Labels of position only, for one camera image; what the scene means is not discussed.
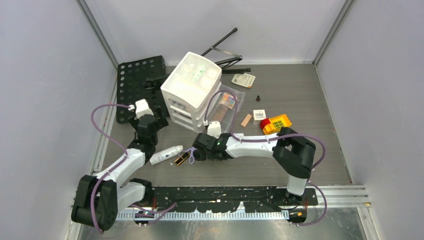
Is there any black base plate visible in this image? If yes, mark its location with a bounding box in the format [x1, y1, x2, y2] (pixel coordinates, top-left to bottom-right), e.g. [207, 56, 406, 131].
[135, 186, 318, 213]

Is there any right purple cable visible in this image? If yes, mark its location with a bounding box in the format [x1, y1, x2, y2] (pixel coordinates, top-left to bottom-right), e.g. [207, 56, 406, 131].
[203, 89, 328, 227]

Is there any purple eyelash curler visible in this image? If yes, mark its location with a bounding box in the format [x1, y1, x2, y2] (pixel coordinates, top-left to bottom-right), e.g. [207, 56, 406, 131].
[178, 147, 197, 165]

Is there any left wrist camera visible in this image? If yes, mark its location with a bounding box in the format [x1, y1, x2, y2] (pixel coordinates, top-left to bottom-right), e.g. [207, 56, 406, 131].
[128, 99, 154, 119]

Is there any large white spray bottle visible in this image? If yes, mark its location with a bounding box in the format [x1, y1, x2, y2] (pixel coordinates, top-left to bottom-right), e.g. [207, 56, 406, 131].
[149, 145, 183, 165]

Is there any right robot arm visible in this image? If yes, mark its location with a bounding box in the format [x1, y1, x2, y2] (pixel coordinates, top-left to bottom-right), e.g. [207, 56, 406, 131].
[192, 127, 316, 205]

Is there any colorful eyeshadow palette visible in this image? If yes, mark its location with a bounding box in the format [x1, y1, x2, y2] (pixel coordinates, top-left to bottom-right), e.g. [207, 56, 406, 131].
[218, 92, 237, 110]

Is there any nude eyeshadow palette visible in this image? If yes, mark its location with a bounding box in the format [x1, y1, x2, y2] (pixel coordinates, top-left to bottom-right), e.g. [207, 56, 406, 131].
[211, 104, 229, 123]

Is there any white sachet packet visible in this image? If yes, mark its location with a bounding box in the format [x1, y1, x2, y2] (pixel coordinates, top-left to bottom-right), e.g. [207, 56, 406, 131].
[231, 73, 256, 89]

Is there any purple cable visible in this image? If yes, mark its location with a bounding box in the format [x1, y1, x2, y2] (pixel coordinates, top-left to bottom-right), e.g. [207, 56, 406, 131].
[90, 103, 178, 234]
[203, 89, 328, 227]

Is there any white barcode packet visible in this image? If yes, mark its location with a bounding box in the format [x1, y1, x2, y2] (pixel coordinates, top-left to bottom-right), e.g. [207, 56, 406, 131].
[252, 109, 267, 125]

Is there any black music stand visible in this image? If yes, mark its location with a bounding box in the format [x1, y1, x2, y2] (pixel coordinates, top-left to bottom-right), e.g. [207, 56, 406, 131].
[116, 27, 251, 117]

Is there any black round jar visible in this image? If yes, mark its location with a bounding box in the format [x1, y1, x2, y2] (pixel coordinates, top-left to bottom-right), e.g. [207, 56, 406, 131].
[193, 149, 204, 161]

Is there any yellow red toy block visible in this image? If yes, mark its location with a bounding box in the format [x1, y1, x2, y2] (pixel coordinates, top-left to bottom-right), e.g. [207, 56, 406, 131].
[259, 114, 292, 135]

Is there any beige concealer stick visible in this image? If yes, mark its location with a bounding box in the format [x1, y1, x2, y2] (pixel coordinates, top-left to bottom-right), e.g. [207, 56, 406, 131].
[240, 114, 253, 127]

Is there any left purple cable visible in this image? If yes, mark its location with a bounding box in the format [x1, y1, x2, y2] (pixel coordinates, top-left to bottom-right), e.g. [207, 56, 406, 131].
[90, 103, 178, 234]

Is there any black gold lipstick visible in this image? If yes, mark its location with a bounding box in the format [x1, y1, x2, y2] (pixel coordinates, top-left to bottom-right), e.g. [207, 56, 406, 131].
[174, 154, 189, 166]

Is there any white plastic drawer organizer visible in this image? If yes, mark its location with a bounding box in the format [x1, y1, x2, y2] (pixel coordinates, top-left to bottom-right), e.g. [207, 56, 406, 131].
[160, 51, 246, 134]

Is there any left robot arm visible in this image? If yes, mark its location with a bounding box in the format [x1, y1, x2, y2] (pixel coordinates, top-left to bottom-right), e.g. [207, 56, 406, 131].
[71, 112, 169, 232]

